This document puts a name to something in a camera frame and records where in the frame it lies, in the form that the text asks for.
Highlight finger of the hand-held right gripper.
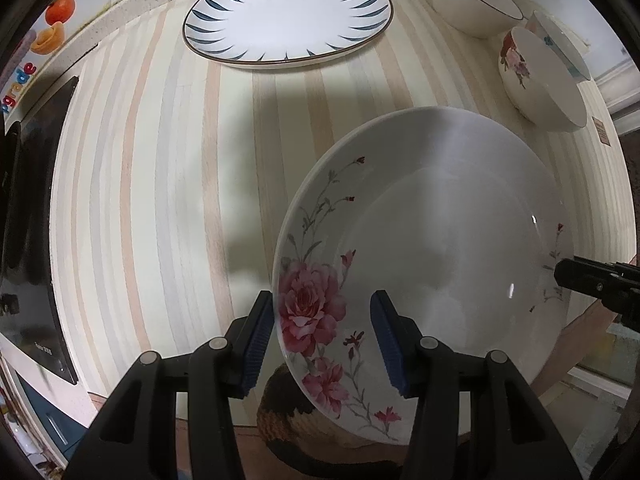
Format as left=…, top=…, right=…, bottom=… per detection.
left=554, top=255, right=640, bottom=333

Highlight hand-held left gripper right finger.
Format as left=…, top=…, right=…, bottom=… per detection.
left=370, top=290, right=583, bottom=480

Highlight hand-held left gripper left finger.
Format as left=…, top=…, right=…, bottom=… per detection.
left=62, top=290, right=276, bottom=480

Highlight white plate with pink flowers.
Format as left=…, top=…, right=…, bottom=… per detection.
left=272, top=106, right=576, bottom=446

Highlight white bowl with red flowers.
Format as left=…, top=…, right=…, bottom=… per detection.
left=497, top=26, right=588, bottom=133

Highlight white bowl with blue flower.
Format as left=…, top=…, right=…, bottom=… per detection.
left=524, top=10, right=592, bottom=82

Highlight white plate with blue leaves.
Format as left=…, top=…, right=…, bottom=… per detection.
left=182, top=0, right=393, bottom=67

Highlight small brown label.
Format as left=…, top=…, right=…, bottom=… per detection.
left=592, top=116, right=612, bottom=147

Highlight striped table mat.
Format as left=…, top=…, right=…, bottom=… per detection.
left=50, top=0, right=633, bottom=426

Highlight blue cabinet front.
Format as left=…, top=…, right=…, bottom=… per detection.
left=10, top=365, right=101, bottom=466

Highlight black induction cooktop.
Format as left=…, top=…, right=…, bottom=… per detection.
left=0, top=76, right=81, bottom=386

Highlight group of colourful wall stickers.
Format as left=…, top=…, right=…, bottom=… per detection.
left=0, top=0, right=76, bottom=118

